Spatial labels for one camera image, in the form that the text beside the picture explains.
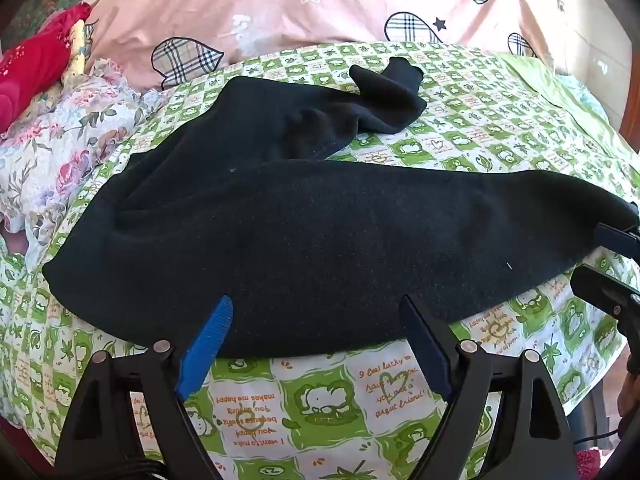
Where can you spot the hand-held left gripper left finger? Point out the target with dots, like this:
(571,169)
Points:
(205,345)

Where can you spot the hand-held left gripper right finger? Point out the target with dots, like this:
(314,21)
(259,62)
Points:
(425,345)

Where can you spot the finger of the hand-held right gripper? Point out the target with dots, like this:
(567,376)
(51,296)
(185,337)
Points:
(612,237)
(600,287)

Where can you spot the black pants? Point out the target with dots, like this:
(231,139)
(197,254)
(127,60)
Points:
(300,240)

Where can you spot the green printed bed sheet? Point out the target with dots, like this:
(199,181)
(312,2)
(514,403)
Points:
(325,400)

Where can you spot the light green cloth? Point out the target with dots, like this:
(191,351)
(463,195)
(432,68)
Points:
(550,80)

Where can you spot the floral ruffled pillow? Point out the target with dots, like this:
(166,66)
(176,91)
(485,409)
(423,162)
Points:
(65,135)

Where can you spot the yellow floral cloth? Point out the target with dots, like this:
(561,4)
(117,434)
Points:
(75,55)

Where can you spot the red cloth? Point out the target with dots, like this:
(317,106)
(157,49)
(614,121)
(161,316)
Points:
(30,70)

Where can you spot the pink heart-print quilt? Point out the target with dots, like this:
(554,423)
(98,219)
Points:
(300,0)

